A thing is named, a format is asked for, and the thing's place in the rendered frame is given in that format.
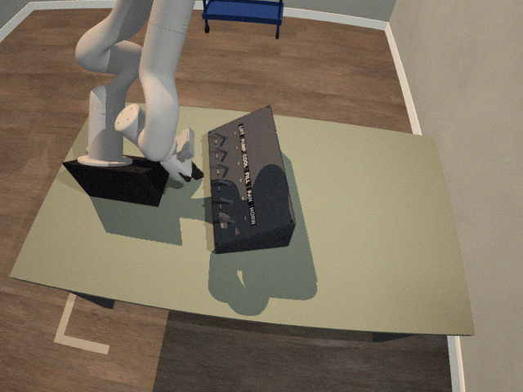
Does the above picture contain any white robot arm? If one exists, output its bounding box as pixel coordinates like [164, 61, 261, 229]
[75, 0, 195, 167]

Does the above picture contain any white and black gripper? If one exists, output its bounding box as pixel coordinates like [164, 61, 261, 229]
[160, 150, 203, 182]

